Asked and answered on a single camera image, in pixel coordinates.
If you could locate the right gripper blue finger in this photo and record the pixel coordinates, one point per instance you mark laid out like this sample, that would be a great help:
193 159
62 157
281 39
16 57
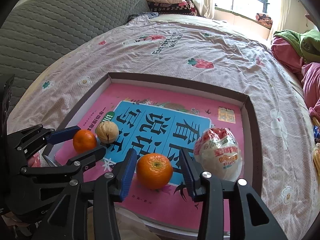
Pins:
56 137

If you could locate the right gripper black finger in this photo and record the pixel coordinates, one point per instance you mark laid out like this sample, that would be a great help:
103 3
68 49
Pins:
88 158

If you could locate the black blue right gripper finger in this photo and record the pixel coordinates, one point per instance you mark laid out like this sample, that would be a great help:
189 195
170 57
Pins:
68 218
249 217

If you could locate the orange mandarin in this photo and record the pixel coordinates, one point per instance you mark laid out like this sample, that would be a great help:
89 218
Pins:
84 140
154 171

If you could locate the tan walnut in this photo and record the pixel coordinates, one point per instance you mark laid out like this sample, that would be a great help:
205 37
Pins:
107 132

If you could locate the dark shallow cardboard box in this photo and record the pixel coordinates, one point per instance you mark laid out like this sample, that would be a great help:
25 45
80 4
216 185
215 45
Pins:
252 168

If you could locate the blue white snack bag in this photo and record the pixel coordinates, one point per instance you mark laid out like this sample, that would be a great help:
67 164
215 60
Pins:
219 153

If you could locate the person's hand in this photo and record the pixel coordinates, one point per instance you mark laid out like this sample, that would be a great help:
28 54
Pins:
34 161

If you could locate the pink blue children's book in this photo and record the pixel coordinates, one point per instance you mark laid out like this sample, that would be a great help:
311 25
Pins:
157 121

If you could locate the grey quilted headboard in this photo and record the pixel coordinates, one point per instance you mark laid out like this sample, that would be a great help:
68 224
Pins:
39 32

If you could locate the yellow snack packets pile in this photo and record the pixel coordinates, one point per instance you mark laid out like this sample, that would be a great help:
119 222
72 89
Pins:
315 153

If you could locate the pink strawberry bed sheet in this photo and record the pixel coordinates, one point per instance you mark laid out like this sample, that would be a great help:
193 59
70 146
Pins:
196 49

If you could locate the stack of folded blankets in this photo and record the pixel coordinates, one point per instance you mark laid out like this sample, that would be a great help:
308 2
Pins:
181 7

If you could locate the pink crumpled duvet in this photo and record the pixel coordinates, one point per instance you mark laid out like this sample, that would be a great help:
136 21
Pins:
307 73

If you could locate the green blanket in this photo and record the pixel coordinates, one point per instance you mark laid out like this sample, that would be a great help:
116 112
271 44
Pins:
306 45

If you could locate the patterned bag on windowsill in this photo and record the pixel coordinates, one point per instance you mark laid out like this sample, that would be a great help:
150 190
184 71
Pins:
264 20

